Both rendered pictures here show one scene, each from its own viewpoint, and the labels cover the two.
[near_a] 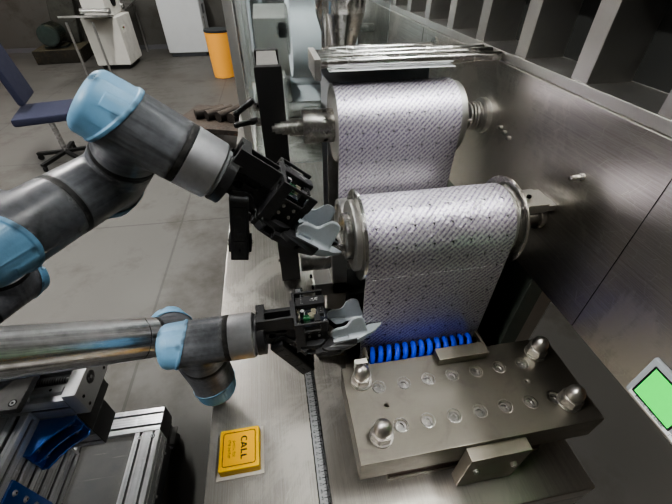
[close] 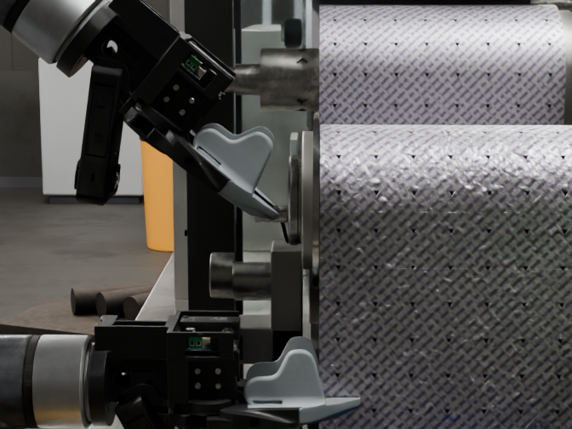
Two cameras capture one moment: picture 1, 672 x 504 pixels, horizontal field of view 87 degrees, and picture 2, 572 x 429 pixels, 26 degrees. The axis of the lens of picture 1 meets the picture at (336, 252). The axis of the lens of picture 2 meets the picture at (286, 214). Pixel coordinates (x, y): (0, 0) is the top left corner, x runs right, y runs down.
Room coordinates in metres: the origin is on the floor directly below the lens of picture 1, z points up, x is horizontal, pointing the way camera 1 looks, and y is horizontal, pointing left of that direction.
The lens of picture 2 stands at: (-0.55, -0.21, 1.41)
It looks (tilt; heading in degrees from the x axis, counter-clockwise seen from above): 10 degrees down; 11
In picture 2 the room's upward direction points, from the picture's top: straight up
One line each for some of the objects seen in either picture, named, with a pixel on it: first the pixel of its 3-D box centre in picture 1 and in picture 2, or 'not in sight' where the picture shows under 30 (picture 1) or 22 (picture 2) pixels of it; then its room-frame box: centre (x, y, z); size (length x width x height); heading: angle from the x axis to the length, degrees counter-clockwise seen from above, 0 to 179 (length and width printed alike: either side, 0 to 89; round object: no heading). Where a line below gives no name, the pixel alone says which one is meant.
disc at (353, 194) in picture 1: (356, 234); (316, 200); (0.46, -0.03, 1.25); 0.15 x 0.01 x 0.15; 10
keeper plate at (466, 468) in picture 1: (490, 464); not in sight; (0.22, -0.25, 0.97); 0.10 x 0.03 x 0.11; 100
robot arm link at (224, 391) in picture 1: (206, 369); not in sight; (0.36, 0.24, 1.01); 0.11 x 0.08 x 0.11; 46
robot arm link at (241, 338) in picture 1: (245, 333); (71, 380); (0.37, 0.15, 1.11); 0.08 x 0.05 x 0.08; 10
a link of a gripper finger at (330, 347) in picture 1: (330, 340); (243, 413); (0.36, 0.01, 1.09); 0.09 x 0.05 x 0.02; 99
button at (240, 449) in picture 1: (240, 450); not in sight; (0.26, 0.17, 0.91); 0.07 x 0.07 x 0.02; 10
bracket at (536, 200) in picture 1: (530, 200); not in sight; (0.51, -0.32, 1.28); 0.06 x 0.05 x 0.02; 100
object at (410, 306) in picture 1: (427, 309); (466, 380); (0.42, -0.16, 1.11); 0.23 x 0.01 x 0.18; 100
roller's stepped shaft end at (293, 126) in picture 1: (287, 127); (231, 79); (0.69, 0.09, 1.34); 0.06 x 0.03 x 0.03; 100
